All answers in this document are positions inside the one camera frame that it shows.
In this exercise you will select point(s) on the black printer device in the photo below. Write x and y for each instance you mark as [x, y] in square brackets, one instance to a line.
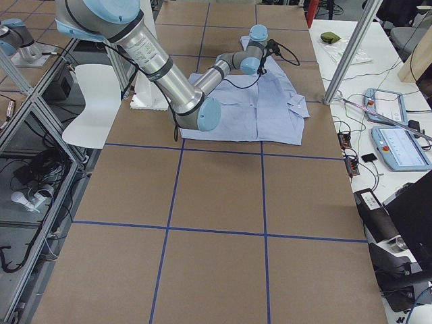
[401, 248]

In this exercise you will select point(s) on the black office chair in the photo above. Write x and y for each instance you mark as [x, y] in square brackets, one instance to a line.
[410, 21]

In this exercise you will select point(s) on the white power strip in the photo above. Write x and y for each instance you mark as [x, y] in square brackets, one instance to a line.
[31, 204]

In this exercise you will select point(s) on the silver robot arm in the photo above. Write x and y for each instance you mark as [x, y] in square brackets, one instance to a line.
[122, 23]

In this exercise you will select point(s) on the aluminium frame post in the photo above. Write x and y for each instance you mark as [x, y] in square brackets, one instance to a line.
[355, 41]

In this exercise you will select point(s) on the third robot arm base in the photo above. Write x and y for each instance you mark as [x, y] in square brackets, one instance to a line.
[18, 44]

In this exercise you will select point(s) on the green fabric pouch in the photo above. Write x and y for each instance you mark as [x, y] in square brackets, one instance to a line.
[329, 37]

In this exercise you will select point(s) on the lower blue teach pendant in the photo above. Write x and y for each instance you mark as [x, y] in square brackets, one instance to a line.
[399, 149]

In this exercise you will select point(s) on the wooden board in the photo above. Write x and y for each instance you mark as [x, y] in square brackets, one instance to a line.
[418, 61]

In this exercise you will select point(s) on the upper blue teach pendant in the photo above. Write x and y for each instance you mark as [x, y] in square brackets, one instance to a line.
[386, 103]

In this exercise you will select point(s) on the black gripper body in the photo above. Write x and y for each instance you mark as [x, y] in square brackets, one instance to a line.
[261, 70]

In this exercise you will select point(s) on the blue striped dress shirt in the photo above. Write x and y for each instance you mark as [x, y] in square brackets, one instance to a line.
[253, 109]

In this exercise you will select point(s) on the blue teach pendant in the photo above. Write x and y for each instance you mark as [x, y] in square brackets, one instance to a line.
[399, 149]
[386, 103]

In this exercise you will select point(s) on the aluminium frame rail structure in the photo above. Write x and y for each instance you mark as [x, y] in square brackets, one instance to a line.
[34, 157]

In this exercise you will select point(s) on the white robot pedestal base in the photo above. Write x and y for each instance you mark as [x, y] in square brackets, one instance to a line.
[146, 94]

